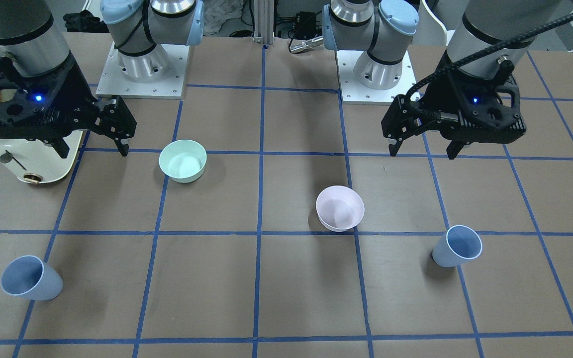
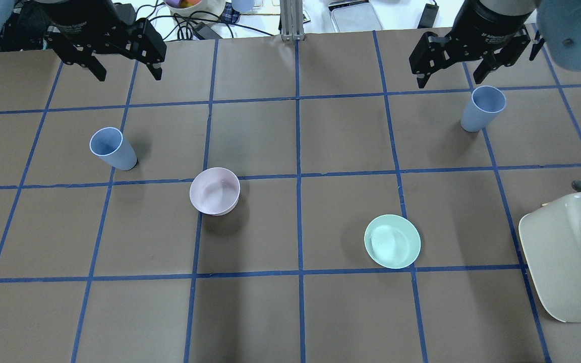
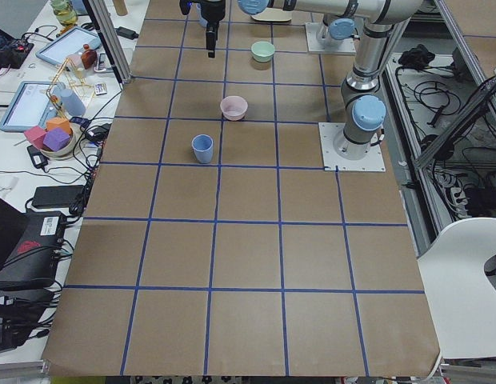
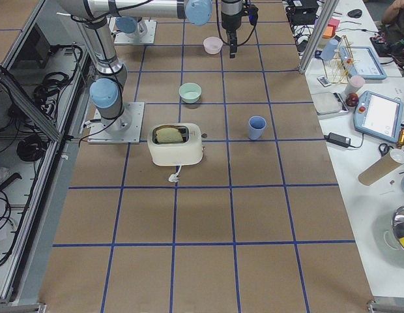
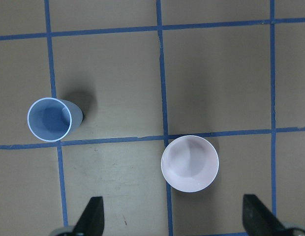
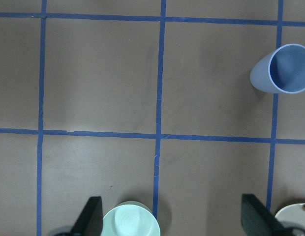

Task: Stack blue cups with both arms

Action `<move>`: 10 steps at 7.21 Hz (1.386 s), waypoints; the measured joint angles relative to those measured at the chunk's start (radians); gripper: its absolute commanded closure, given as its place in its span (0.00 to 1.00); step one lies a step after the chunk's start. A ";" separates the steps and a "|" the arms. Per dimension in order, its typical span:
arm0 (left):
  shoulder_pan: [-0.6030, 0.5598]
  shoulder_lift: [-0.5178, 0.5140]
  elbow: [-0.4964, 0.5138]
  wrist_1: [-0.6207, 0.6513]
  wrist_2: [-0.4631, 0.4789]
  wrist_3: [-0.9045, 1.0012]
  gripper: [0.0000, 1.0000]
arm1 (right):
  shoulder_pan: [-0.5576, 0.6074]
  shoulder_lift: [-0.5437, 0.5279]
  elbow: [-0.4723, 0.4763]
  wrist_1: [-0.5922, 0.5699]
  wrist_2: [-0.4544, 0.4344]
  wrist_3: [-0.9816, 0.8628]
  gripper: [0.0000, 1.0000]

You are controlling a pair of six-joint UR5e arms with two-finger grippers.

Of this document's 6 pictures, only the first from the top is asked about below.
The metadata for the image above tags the aluminium frame post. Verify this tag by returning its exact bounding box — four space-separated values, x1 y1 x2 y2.
252 0 275 47

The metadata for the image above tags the black cloth bundle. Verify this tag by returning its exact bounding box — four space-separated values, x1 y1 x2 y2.
62 9 109 33

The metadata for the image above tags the mint green bowl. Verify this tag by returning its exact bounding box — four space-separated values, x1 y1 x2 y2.
158 140 207 183

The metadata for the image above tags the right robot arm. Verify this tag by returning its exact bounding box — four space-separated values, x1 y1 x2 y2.
0 0 204 158

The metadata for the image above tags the pink bowl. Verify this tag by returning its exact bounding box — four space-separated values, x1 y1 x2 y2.
315 185 365 233

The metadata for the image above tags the blue cup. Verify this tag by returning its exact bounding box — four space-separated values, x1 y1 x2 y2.
431 225 483 268
0 255 64 300

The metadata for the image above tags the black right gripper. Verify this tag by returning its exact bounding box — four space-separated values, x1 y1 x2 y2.
0 54 137 159

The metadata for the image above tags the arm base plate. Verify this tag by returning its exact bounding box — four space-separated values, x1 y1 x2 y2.
336 50 416 105
95 44 193 100

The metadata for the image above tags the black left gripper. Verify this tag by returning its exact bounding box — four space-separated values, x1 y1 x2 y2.
382 55 526 160

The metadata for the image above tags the black braided cable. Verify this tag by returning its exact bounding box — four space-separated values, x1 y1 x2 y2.
405 0 573 122

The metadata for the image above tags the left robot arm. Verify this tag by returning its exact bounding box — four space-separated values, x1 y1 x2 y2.
321 0 573 159

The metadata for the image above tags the silver connector plug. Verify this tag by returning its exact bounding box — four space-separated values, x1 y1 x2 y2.
288 36 324 55

